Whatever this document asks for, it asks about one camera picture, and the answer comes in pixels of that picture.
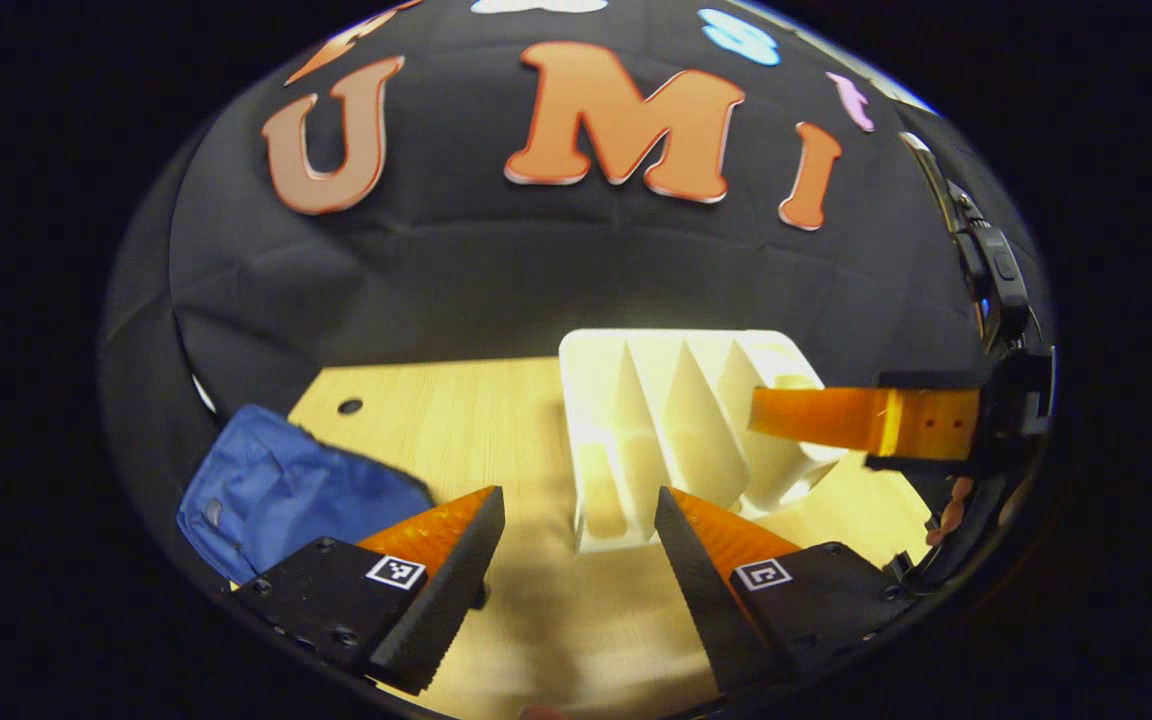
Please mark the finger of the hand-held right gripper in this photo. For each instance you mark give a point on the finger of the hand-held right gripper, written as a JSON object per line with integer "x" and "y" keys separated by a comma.
{"x": 836, "y": 418}

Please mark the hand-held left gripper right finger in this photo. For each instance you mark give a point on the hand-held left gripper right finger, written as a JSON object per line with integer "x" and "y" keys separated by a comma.
{"x": 701, "y": 600}

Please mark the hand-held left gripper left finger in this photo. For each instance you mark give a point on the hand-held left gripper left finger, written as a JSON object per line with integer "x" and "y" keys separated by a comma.
{"x": 451, "y": 610}

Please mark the white bookshelf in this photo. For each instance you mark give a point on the white bookshelf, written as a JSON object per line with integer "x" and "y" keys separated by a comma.
{"x": 616, "y": 420}

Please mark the blue schoolbag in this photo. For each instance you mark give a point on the blue schoolbag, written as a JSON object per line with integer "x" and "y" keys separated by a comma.
{"x": 286, "y": 490}

